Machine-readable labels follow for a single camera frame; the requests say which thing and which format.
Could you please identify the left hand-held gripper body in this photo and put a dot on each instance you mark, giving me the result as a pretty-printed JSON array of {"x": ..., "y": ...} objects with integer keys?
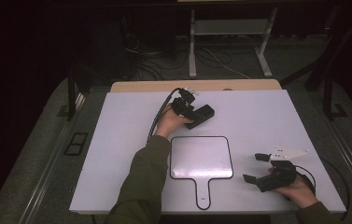
[{"x": 183, "y": 105}]

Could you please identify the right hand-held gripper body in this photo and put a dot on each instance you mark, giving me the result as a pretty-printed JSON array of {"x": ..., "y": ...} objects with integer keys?
[{"x": 278, "y": 179}]

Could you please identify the person's left hand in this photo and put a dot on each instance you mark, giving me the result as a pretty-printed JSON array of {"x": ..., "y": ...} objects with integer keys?
[{"x": 169, "y": 122}]

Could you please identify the person's right hand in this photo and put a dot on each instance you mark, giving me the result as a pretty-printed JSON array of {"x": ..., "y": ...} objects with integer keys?
[{"x": 299, "y": 193}]

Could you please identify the wooden table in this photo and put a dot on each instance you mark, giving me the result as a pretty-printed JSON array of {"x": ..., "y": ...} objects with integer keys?
[{"x": 145, "y": 86}]

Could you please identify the white metal stand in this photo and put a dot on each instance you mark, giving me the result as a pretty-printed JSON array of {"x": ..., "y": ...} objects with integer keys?
[{"x": 229, "y": 27}]

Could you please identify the black metal stand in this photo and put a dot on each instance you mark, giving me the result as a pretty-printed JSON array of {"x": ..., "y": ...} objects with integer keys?
[
  {"x": 70, "y": 96},
  {"x": 328, "y": 93}
]

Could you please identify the metal floor rail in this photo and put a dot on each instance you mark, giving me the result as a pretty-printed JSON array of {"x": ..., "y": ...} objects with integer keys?
[
  {"x": 351, "y": 155},
  {"x": 44, "y": 180}
]

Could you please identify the black rectangular floor frame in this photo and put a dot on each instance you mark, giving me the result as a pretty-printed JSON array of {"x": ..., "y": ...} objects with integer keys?
[{"x": 71, "y": 148}]

